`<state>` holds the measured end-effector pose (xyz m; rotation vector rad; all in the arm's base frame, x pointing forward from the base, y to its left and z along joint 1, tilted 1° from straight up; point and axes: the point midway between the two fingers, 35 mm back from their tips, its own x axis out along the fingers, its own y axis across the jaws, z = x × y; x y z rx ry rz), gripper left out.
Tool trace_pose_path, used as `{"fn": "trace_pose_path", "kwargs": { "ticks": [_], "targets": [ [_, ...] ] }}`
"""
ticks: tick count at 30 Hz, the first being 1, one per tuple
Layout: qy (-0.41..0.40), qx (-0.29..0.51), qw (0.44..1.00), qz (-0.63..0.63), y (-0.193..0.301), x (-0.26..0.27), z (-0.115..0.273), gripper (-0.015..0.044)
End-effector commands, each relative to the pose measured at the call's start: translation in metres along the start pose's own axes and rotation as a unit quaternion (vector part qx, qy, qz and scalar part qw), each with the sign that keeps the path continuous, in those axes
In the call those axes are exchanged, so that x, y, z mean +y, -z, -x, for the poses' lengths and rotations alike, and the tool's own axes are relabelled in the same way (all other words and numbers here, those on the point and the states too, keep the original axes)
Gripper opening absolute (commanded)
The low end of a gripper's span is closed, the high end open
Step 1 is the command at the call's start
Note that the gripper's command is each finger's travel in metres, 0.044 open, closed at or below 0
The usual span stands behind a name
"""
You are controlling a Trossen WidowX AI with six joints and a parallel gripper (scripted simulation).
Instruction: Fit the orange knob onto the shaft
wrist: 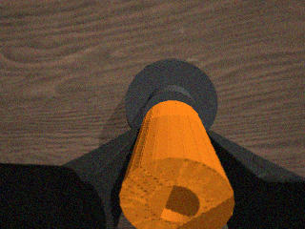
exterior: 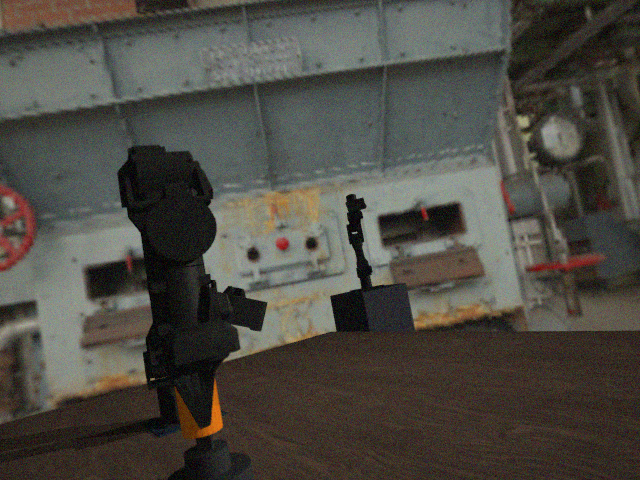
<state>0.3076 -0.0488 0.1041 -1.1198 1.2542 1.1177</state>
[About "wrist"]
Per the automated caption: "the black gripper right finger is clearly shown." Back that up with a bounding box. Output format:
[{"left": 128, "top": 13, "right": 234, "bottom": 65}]
[{"left": 206, "top": 131, "right": 305, "bottom": 229}]

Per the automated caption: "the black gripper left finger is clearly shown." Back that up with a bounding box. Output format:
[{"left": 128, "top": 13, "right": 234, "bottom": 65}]
[{"left": 0, "top": 128, "right": 140, "bottom": 229}]

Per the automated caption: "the orange knob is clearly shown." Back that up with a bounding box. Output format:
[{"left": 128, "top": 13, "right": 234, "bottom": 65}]
[{"left": 119, "top": 100, "right": 235, "bottom": 229}]

